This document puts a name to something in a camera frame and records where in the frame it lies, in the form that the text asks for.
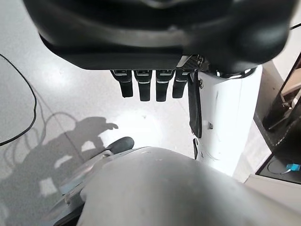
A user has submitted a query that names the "white robot leg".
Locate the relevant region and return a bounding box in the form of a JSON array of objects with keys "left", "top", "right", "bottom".
[{"left": 193, "top": 64, "right": 263, "bottom": 178}]

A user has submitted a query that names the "black strap on leg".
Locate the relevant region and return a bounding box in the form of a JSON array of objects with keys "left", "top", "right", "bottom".
[{"left": 188, "top": 70, "right": 203, "bottom": 139}]

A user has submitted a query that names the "small blue tag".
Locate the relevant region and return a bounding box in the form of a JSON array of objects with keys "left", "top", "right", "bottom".
[{"left": 285, "top": 163, "right": 301, "bottom": 172}]

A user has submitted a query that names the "black floor cable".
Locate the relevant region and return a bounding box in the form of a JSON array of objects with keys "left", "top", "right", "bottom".
[{"left": 0, "top": 53, "right": 37, "bottom": 146}]

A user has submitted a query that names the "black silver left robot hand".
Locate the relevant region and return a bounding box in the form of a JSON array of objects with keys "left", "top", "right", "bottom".
[{"left": 22, "top": 0, "right": 301, "bottom": 226}]

